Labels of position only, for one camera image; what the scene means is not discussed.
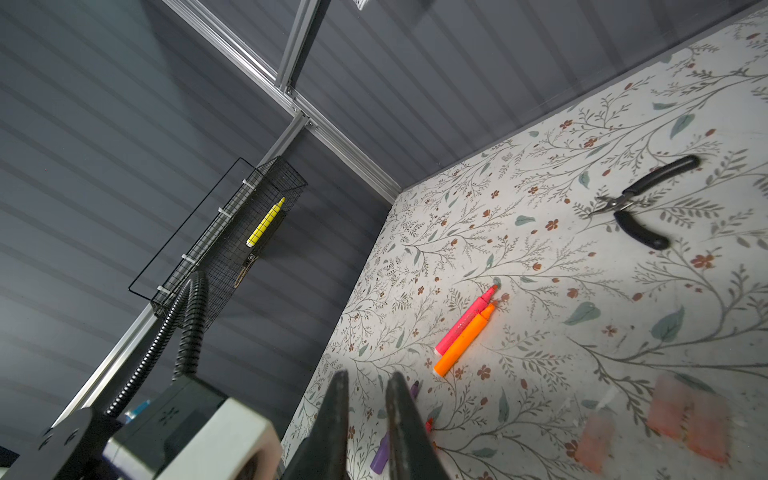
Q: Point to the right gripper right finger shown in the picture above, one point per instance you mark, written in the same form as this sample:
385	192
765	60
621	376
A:
411	453

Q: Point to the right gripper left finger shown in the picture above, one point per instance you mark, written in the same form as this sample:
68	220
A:
323	453

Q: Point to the orange highlighter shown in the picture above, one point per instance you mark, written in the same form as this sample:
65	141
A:
464	340

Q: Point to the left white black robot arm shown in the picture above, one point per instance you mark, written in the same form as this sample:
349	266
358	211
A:
192	431

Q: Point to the translucent pink pen cap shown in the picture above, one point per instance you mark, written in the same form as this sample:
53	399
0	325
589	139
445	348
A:
594	444

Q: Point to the pink highlighter upper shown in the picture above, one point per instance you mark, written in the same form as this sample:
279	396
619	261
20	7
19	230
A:
475	308

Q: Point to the yellow highlighter in basket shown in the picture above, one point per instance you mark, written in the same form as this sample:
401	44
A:
260	230

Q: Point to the translucent pink cap pair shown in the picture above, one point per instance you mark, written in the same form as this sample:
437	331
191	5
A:
683	409

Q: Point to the black wire mesh basket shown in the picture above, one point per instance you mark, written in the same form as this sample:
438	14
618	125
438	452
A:
220	251

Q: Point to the black handled pliers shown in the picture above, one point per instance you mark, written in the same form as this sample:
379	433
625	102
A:
635	195

